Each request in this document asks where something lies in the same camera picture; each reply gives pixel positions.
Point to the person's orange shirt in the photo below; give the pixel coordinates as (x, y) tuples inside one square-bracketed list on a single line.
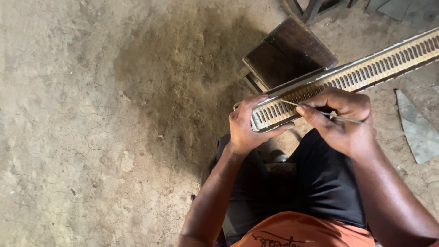
[(301, 231)]

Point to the pile of grey metal sheets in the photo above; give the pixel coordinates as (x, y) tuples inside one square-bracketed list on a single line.
[(408, 10)]

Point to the thin metal rod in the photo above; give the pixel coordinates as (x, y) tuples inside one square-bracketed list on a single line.
[(338, 117)]

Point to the dark wooden stool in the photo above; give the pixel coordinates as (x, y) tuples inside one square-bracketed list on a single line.
[(284, 56)]

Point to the long slotted metal grille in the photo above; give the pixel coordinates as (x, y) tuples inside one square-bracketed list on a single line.
[(360, 73)]

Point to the person's black shorts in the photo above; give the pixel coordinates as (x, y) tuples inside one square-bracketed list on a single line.
[(319, 185)]

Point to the grey metal sheet scrap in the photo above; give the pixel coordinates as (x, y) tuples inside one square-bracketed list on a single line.
[(416, 130)]

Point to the person's right hand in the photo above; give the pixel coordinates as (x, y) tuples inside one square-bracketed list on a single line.
[(343, 133)]

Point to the person's left hand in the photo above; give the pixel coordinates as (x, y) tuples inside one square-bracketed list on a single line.
[(242, 132)]

